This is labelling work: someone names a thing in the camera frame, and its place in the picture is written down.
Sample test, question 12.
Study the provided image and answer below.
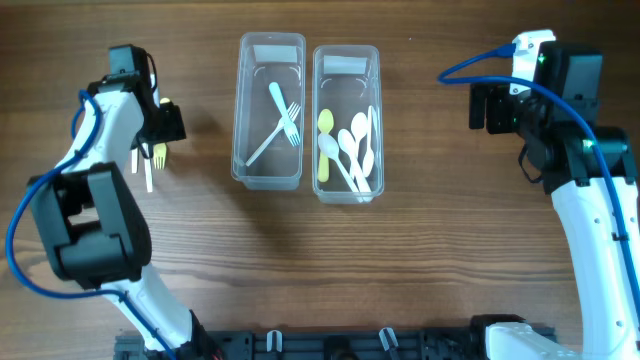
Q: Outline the yellow plastic fork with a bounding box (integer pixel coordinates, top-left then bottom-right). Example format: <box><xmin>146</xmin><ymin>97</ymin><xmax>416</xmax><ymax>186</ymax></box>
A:
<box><xmin>152</xmin><ymin>97</ymin><xmax>172</xmax><ymax>171</ymax></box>

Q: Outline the clear plastic container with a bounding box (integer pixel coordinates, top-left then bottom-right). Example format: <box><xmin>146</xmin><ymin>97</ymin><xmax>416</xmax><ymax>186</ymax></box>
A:
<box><xmin>312</xmin><ymin>45</ymin><xmax>385</xmax><ymax>205</ymax></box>
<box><xmin>231</xmin><ymin>32</ymin><xmax>306</xmax><ymax>191</ymax></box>

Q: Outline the white spoon bowl up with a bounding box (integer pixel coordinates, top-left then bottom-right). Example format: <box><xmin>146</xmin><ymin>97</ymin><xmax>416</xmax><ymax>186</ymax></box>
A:
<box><xmin>351</xmin><ymin>112</ymin><xmax>371</xmax><ymax>177</ymax></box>

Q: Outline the pale blue plastic fork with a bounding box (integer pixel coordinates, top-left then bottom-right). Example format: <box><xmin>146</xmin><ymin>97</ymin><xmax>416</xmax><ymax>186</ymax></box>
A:
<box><xmin>269</xmin><ymin>82</ymin><xmax>301</xmax><ymax>146</ymax></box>

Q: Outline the thin white plastic fork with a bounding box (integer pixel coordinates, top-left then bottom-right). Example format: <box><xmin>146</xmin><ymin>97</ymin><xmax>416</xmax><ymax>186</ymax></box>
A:
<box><xmin>246</xmin><ymin>102</ymin><xmax>301</xmax><ymax>166</ymax></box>

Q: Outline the thick-handled white spoon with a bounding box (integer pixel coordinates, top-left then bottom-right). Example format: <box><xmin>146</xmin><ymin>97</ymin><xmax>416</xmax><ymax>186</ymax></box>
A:
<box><xmin>362</xmin><ymin>105</ymin><xmax>377</xmax><ymax>178</ymax></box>

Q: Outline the white spoon bowl down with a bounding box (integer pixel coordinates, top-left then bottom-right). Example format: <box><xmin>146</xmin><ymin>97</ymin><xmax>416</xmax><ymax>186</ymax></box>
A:
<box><xmin>336</xmin><ymin>129</ymin><xmax>373</xmax><ymax>203</ymax></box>

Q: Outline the yellow plastic spoon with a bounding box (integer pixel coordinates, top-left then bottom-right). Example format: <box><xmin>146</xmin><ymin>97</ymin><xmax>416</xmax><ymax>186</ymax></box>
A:
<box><xmin>317</xmin><ymin>109</ymin><xmax>334</xmax><ymax>183</ymax></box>

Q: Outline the thin-handled white spoon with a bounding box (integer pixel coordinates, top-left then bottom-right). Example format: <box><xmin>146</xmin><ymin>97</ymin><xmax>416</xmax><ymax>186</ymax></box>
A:
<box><xmin>318</xmin><ymin>133</ymin><xmax>364</xmax><ymax>203</ymax></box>

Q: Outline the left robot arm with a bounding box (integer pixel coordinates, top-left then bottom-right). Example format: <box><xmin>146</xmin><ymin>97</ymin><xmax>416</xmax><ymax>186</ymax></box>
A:
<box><xmin>16</xmin><ymin>44</ymin><xmax>219</xmax><ymax>359</ymax></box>

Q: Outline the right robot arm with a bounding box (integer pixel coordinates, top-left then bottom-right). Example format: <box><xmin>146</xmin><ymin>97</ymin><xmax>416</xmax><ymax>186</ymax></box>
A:
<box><xmin>466</xmin><ymin>30</ymin><xmax>639</xmax><ymax>359</ymax></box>

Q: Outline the left blue cable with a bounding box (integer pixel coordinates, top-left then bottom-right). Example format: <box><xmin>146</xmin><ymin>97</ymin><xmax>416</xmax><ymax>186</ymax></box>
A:
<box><xmin>4</xmin><ymin>88</ymin><xmax>177</xmax><ymax>360</ymax></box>

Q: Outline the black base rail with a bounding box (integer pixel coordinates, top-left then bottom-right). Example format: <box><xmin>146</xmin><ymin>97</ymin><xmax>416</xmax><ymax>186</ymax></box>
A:
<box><xmin>113</xmin><ymin>327</ymin><xmax>556</xmax><ymax>360</ymax></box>

